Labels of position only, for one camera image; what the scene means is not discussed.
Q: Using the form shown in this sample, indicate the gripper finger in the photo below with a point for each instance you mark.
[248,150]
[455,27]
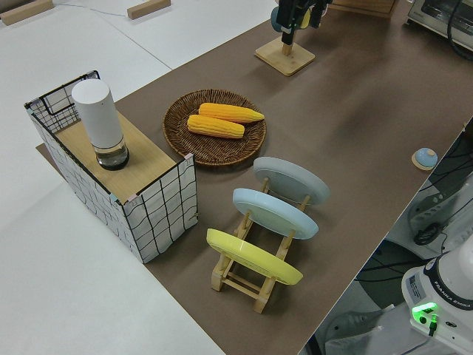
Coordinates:
[290,15]
[318,13]

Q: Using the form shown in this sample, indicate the dark teal mug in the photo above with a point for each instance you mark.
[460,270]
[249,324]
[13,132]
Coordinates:
[275,20]

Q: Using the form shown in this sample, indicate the wooden mug tree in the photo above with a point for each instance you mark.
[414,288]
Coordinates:
[286,59]

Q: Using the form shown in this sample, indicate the wooden cabinet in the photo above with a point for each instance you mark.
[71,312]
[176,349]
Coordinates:
[366,7]

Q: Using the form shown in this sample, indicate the brown table mat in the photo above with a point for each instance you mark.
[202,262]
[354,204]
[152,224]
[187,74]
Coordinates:
[351,111]

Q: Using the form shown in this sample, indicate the yellow corn cob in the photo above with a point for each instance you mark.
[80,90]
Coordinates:
[216,126]
[233,112]

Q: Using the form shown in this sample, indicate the white toaster oven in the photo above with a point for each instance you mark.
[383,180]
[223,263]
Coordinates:
[439,16]

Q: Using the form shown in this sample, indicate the wooden block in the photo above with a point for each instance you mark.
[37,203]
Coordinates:
[148,8]
[26,11]

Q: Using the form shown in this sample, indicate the round wicker basket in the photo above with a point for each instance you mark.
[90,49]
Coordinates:
[218,148]

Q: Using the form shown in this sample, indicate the grey plate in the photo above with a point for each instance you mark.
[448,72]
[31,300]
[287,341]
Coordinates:
[292,181]

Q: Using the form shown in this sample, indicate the blue bell with wooden base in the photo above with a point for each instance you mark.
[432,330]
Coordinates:
[425,158]

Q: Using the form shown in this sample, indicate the light blue plate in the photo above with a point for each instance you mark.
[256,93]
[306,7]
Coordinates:
[275,214]

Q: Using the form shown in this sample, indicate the white cylinder with dark base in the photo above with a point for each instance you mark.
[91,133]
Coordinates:
[98,118]

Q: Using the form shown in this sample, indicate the yellow plate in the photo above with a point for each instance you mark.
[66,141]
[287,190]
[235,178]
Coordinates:
[255,259]

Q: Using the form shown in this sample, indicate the wooden plate rack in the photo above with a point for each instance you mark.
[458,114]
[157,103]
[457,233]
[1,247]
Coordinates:
[240,283]

